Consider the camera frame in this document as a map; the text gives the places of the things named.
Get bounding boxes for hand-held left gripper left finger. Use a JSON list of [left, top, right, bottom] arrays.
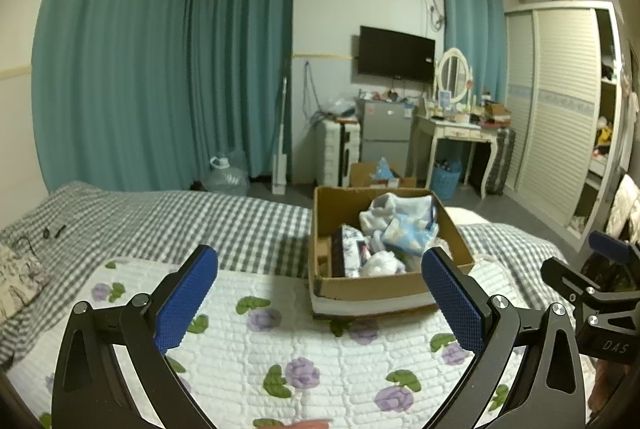
[[51, 244, 219, 429]]

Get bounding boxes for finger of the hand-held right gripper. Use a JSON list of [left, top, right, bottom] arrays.
[[588, 230, 640, 270], [541, 257, 608, 332]]

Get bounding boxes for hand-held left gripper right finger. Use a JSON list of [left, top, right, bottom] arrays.
[[421, 248, 587, 429]]

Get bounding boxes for white plastic packet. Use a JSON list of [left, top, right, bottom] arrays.
[[362, 251, 407, 278], [382, 193, 442, 261]]

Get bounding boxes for large cardboard box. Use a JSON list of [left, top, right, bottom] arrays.
[[307, 186, 476, 321]]

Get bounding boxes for grey floral printed packet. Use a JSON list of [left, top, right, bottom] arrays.
[[332, 225, 373, 279]]

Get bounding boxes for white quilted jacket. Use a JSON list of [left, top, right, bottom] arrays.
[[605, 174, 640, 245]]

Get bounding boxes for grey checked bed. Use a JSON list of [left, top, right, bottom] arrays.
[[0, 182, 571, 370]]

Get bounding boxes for white floral quilt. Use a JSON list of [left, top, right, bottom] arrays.
[[5, 256, 596, 429]]

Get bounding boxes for teal waste basket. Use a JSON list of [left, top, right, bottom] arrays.
[[431, 162, 462, 201]]

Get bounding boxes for dark striped suitcase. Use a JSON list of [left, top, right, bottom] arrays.
[[485, 126, 517, 196]]

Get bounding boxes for clear water jug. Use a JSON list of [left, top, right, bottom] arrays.
[[207, 152, 251, 196]]

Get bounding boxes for white sliding wardrobe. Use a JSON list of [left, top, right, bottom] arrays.
[[502, 0, 631, 252]]

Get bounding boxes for blue plastic bag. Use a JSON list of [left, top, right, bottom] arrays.
[[372, 158, 401, 180]]

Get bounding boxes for small cardboard box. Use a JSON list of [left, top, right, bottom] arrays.
[[349, 162, 417, 189]]

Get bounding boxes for white flat mop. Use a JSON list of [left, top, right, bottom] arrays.
[[271, 76, 291, 195]]

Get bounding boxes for printed pillow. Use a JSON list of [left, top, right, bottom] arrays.
[[0, 243, 51, 325]]

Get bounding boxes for white dressing table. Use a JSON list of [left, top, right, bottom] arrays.
[[410, 112, 501, 200]]

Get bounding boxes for brown box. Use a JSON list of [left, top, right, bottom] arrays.
[[482, 102, 512, 125]]

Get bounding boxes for grey mini fridge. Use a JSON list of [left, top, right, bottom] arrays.
[[356, 96, 416, 177]]

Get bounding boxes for white ribbed suitcase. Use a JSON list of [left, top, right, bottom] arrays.
[[320, 118, 362, 187]]

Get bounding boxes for clear plastic bags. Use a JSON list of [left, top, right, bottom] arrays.
[[312, 96, 358, 122]]

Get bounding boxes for oval white vanity mirror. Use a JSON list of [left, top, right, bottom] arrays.
[[434, 47, 473, 107]]

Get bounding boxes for narrow green curtain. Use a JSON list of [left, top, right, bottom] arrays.
[[440, 0, 507, 110]]

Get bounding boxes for green corner curtain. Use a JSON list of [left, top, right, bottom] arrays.
[[187, 0, 296, 182]]

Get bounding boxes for wide green curtain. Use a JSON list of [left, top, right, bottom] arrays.
[[31, 0, 201, 195]]

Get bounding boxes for hanging wall cable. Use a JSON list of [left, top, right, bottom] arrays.
[[302, 62, 321, 115]]

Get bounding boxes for black wall television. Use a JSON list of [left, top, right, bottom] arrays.
[[357, 25, 436, 85]]

